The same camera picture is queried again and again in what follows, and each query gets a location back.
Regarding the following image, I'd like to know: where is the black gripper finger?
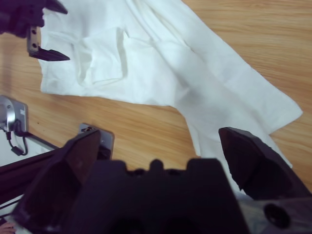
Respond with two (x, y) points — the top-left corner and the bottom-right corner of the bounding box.
(218, 126), (312, 201)
(13, 128), (102, 234)

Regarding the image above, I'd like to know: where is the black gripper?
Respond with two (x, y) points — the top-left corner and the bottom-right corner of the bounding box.
(0, 0), (71, 62)

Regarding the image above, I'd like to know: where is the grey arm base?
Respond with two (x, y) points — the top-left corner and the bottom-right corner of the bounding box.
(0, 95), (29, 137)

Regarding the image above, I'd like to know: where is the black base cable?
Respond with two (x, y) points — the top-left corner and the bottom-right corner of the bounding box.
(3, 120), (28, 156)

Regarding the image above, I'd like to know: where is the white printed t-shirt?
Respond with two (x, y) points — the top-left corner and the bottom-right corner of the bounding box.
(39, 0), (304, 195)

